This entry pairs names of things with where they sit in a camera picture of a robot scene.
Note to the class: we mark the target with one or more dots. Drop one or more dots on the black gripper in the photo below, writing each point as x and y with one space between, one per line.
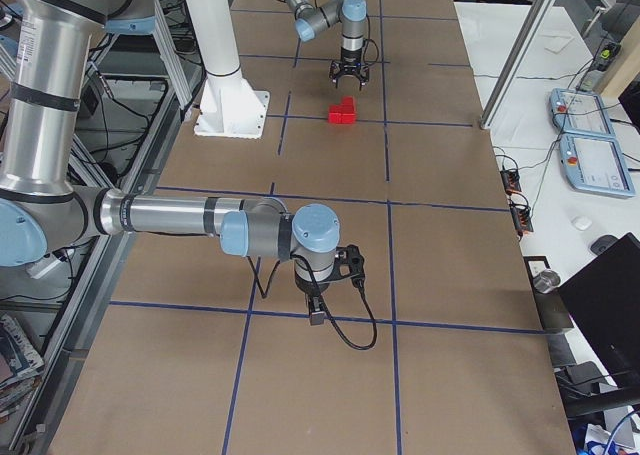
348 57
309 290

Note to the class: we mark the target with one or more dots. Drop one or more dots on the red block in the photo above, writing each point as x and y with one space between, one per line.
348 104

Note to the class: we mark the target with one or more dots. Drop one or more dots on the red block placed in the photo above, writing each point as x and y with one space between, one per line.
347 115
334 114

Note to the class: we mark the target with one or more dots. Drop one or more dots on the upper teach pendant tablet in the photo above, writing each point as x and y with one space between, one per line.
580 112

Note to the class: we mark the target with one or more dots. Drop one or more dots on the teach pendant tablet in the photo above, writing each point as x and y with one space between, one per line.
580 112
594 164

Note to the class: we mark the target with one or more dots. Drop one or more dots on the metal cup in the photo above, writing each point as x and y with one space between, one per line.
546 281

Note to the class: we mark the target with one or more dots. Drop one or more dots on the lower teach pendant tablet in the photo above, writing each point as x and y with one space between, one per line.
594 164

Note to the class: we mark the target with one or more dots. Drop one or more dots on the black laptop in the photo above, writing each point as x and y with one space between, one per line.
603 299

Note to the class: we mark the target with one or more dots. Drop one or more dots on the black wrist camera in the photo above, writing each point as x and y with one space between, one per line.
349 264

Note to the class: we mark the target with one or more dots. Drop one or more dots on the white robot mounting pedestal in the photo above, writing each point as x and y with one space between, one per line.
229 106

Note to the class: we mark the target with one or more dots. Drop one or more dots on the aluminium side frame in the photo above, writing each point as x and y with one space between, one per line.
142 86

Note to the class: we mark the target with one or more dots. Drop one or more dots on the aluminium frame post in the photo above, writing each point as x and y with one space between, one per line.
531 25

